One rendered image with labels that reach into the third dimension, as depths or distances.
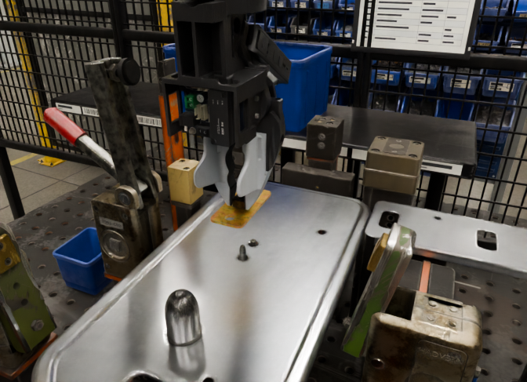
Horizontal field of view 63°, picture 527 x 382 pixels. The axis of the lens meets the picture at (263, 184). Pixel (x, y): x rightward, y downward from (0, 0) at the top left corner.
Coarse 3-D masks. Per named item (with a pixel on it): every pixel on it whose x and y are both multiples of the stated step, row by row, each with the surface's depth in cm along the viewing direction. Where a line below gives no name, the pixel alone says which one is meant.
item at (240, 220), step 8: (264, 192) 50; (232, 200) 47; (240, 200) 47; (256, 200) 48; (264, 200) 48; (224, 208) 47; (232, 208) 47; (240, 208) 47; (256, 208) 47; (216, 216) 45; (224, 216) 45; (232, 216) 46; (240, 216) 45; (248, 216) 45; (224, 224) 44; (232, 224) 44; (240, 224) 44
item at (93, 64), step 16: (96, 64) 45; (112, 64) 46; (128, 64) 45; (96, 80) 46; (112, 80) 48; (128, 80) 45; (96, 96) 47; (112, 96) 47; (128, 96) 49; (112, 112) 47; (128, 112) 50; (112, 128) 48; (128, 128) 51; (112, 144) 49; (128, 144) 51; (112, 160) 50; (128, 160) 49; (144, 160) 52; (128, 176) 50; (144, 176) 53
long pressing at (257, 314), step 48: (288, 192) 65; (192, 240) 54; (240, 240) 54; (288, 240) 54; (336, 240) 54; (144, 288) 46; (192, 288) 46; (240, 288) 46; (288, 288) 46; (336, 288) 47; (96, 336) 40; (144, 336) 40; (240, 336) 40; (288, 336) 40
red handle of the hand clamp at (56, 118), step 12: (48, 108) 53; (48, 120) 53; (60, 120) 52; (60, 132) 53; (72, 132) 52; (84, 132) 53; (84, 144) 52; (96, 144) 53; (96, 156) 52; (108, 156) 53; (108, 168) 52; (144, 192) 53
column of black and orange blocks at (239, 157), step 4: (236, 148) 80; (240, 148) 79; (232, 152) 80; (236, 152) 80; (240, 152) 80; (232, 156) 81; (236, 156) 80; (240, 156) 80; (244, 156) 81; (236, 160) 81; (240, 160) 80; (244, 160) 81; (236, 164) 83; (240, 164) 81; (236, 168) 82; (240, 168) 82; (236, 172) 82; (240, 172) 81; (236, 176) 82
